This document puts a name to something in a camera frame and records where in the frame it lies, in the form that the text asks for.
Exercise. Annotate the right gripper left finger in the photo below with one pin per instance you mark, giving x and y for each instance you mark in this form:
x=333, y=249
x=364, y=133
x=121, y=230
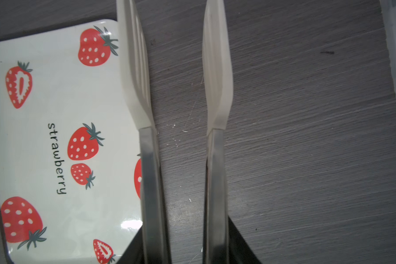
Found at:
x=136, y=84

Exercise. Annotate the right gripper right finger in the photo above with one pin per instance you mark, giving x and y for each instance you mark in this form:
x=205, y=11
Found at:
x=218, y=77

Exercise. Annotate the white strawberry tray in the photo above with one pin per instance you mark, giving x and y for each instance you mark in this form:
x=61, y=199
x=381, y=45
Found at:
x=69, y=151

